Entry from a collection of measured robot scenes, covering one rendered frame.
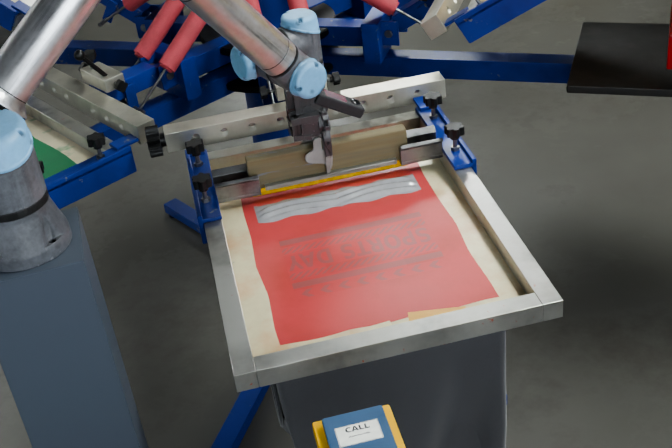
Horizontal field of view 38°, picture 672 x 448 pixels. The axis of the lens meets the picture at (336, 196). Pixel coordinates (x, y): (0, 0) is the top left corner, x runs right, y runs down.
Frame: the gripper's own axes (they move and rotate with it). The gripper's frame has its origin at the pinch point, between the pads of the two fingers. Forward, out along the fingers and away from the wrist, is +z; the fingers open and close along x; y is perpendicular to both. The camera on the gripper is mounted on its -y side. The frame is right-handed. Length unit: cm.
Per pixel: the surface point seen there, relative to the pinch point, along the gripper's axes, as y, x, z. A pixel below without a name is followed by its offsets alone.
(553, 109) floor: -129, -178, 101
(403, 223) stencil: -10.7, 21.6, 5.3
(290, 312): 16.9, 42.1, 5.3
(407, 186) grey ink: -15.2, 8.8, 4.9
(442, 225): -17.9, 25.2, 5.3
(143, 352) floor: 59, -75, 101
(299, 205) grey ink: 8.6, 7.7, 4.6
